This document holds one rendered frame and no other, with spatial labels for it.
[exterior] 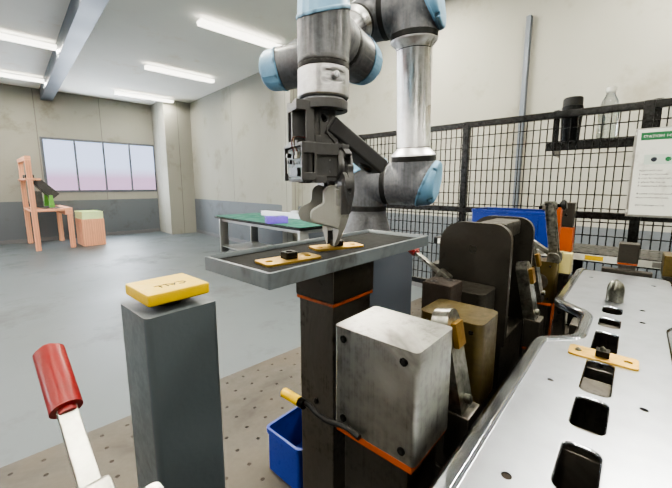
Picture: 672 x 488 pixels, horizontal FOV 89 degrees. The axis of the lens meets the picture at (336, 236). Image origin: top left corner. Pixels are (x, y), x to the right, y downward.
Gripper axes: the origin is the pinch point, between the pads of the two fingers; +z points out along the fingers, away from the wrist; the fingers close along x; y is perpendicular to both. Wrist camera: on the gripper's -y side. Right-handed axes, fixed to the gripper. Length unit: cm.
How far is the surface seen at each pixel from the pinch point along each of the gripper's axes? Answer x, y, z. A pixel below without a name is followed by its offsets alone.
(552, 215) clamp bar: -6, -70, 0
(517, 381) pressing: 21.9, -15.4, 17.5
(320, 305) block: 2.9, 4.2, 9.9
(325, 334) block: 3.8, 3.8, 14.2
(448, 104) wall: -242, -270, -97
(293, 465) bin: -5.6, 5.8, 42.8
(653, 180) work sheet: -7, -129, -10
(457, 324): 20.2, -5.5, 8.3
